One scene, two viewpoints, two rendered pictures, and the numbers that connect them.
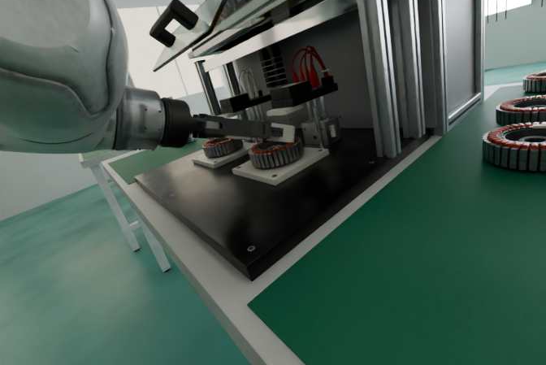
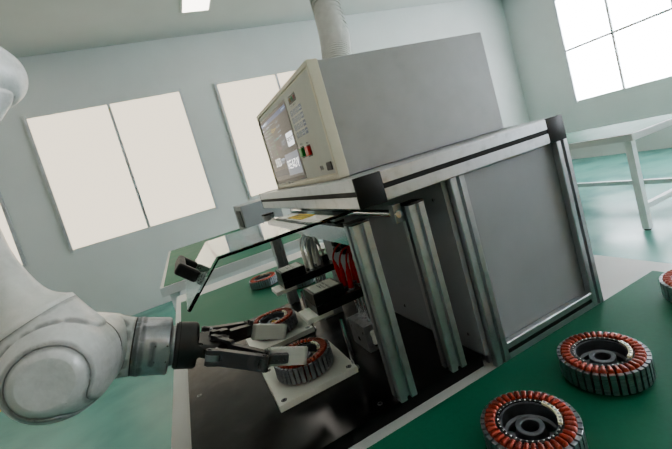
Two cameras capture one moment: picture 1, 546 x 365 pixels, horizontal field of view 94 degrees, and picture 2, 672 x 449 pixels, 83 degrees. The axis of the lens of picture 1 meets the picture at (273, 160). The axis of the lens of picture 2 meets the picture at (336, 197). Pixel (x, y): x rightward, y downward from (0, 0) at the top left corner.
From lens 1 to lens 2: 39 cm
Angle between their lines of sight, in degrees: 18
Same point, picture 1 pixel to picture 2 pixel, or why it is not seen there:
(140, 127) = (148, 362)
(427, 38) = (457, 258)
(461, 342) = not seen: outside the picture
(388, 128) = (392, 371)
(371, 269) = not seen: outside the picture
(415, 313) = not seen: outside the picture
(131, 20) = (245, 93)
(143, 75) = (254, 157)
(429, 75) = (467, 295)
